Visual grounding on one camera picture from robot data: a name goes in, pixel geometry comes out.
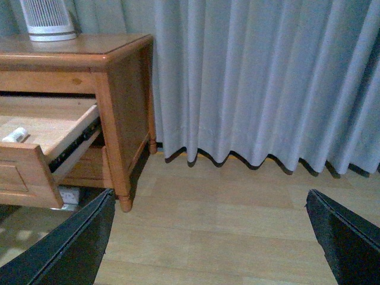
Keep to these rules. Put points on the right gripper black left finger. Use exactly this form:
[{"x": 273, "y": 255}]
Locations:
[{"x": 71, "y": 253}]

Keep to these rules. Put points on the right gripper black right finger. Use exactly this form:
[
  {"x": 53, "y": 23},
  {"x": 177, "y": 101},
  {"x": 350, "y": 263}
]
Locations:
[{"x": 350, "y": 242}]

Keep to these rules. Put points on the wooden drawer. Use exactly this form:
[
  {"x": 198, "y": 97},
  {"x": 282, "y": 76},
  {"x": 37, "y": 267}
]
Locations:
[
  {"x": 92, "y": 170},
  {"x": 60, "y": 130}
]

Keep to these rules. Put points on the white medicine bottle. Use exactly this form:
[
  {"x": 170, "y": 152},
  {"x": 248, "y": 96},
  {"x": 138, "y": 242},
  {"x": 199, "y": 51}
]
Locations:
[{"x": 16, "y": 136}]

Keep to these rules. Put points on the wooden nightstand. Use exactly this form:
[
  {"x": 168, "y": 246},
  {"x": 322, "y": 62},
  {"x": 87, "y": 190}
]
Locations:
[{"x": 114, "y": 69}]

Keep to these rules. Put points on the light grey curtain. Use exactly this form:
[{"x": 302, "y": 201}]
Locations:
[{"x": 296, "y": 80}]

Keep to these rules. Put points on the white air purifier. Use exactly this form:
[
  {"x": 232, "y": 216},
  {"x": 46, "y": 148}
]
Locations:
[{"x": 48, "y": 20}]

